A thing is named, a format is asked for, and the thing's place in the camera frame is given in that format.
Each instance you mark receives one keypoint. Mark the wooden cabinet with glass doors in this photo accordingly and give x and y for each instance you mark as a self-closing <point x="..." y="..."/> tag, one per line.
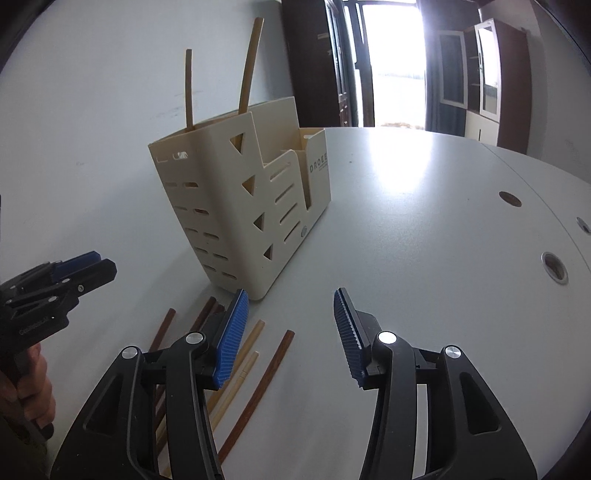
<point x="503" y="78"/>

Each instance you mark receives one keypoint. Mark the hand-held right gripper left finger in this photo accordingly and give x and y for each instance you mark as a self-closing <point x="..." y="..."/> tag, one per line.
<point x="231" y="341"/>

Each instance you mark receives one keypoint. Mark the dark wooden cabinet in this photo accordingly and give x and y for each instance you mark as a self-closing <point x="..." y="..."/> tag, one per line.
<point x="314" y="60"/>

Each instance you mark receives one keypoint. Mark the bright glass balcony door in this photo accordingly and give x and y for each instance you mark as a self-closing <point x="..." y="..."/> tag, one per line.
<point x="392" y="64"/>

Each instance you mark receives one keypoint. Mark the person's left hand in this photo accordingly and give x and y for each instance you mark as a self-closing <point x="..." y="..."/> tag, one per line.
<point x="39" y="383"/>

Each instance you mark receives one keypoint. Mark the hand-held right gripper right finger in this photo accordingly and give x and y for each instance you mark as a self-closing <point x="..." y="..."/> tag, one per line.
<point x="348" y="337"/>

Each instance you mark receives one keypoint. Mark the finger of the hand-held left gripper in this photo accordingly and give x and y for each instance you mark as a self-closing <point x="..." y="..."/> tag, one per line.
<point x="78" y="262"/>
<point x="94" y="275"/>

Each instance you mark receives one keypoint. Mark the cream plastic utensil holder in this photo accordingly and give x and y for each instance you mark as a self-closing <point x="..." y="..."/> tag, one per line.
<point x="217" y="207"/>

